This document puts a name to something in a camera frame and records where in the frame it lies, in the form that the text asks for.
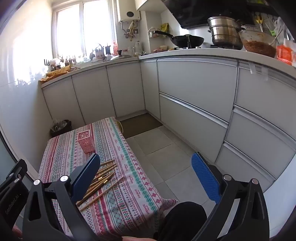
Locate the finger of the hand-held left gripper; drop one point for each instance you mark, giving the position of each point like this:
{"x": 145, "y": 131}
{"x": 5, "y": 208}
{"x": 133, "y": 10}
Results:
{"x": 16, "y": 169}

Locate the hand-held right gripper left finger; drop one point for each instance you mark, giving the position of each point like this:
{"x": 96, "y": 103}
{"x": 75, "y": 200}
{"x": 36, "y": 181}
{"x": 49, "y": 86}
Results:
{"x": 89, "y": 169}

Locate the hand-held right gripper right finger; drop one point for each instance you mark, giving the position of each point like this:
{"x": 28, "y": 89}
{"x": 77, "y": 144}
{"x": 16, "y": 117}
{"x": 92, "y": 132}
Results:
{"x": 204, "y": 178}

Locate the pile of wooden chopsticks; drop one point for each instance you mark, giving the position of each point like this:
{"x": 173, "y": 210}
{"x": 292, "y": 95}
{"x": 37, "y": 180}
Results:
{"x": 104, "y": 179}

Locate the pink perforated utensil holder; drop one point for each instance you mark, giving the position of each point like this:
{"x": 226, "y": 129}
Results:
{"x": 86, "y": 142}

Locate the person's left hand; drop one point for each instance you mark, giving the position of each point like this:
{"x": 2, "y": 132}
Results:
{"x": 16, "y": 233}

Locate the person's right hand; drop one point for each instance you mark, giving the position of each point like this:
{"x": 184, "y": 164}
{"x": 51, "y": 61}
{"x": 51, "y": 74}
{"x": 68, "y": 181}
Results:
{"x": 141, "y": 239}

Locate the pink patterned slipper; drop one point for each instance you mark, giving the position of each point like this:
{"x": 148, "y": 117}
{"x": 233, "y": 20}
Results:
{"x": 170, "y": 203}

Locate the striped printed tablecloth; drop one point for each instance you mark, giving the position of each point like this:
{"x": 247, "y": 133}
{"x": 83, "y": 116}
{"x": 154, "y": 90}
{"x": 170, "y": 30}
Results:
{"x": 131, "y": 185}

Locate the person's black trouser leg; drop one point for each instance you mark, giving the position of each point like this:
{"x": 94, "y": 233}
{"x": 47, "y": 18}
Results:
{"x": 182, "y": 220}

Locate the black trash bin with bag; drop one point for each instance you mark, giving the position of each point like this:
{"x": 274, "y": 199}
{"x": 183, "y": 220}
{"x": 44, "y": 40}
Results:
{"x": 60, "y": 128}

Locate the brown floor mat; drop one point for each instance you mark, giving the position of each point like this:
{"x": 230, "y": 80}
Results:
{"x": 141, "y": 125}

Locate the white kitchen cabinets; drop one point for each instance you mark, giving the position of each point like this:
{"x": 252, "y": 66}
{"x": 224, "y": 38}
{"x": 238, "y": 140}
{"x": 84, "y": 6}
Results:
{"x": 196, "y": 92}

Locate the yellow cloth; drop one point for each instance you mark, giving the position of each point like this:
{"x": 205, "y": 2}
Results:
{"x": 56, "y": 73}

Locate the row of small bottles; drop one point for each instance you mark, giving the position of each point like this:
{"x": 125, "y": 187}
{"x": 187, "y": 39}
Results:
{"x": 69, "y": 60}

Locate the steel pot lid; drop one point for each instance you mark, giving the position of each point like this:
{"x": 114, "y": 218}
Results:
{"x": 121, "y": 57}

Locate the black wok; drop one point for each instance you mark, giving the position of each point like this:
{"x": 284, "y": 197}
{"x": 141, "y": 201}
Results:
{"x": 187, "y": 40}

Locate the kitchen window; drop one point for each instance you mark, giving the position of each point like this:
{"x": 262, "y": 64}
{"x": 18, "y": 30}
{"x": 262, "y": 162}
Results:
{"x": 71, "y": 30}

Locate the glass bowl with food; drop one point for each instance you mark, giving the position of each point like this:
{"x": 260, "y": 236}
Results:
{"x": 259, "y": 46}

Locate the steel steamer pot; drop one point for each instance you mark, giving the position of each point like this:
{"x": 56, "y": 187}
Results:
{"x": 225, "y": 32}

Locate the orange packet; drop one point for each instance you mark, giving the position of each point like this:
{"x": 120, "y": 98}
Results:
{"x": 285, "y": 54}

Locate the yellow snack bag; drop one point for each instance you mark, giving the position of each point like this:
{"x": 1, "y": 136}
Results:
{"x": 164, "y": 27}

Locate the white water heater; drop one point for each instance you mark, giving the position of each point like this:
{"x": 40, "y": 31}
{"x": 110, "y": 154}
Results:
{"x": 128, "y": 11}

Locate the white plastic bag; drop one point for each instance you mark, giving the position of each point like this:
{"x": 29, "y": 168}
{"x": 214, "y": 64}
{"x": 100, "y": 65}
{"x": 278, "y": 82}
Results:
{"x": 288, "y": 34}

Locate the black range hood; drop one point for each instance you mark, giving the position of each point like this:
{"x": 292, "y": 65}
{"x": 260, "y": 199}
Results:
{"x": 196, "y": 11}

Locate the white wall cabinet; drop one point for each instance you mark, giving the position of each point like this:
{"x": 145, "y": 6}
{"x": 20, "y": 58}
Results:
{"x": 150, "y": 4}

